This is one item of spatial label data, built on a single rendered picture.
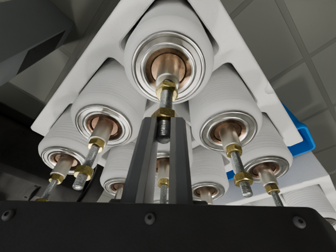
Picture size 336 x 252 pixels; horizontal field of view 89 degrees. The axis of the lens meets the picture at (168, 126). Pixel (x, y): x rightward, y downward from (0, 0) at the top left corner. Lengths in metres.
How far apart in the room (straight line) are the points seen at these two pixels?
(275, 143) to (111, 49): 0.28
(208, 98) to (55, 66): 0.42
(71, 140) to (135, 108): 0.12
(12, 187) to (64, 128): 0.38
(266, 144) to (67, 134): 0.31
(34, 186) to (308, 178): 0.74
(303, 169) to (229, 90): 0.41
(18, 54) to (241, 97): 0.31
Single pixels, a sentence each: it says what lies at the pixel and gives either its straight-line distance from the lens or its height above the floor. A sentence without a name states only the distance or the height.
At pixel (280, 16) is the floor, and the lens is 0.48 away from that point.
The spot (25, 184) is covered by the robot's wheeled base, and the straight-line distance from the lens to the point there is 0.64.
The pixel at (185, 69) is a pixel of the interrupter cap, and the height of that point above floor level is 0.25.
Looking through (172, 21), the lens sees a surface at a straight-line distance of 0.18.
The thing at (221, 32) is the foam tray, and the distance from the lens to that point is 0.26.
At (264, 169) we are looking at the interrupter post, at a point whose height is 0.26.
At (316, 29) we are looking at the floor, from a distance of 0.53.
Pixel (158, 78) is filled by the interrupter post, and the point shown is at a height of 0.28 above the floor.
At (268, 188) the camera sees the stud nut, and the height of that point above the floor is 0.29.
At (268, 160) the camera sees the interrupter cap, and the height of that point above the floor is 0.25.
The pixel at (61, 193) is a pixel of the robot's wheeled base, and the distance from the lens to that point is 0.62.
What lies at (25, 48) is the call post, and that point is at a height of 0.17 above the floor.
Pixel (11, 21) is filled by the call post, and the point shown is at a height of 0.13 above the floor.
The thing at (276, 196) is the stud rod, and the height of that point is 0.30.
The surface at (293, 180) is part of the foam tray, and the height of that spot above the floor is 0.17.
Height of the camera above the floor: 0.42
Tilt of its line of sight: 48 degrees down
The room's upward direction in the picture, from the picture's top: 177 degrees counter-clockwise
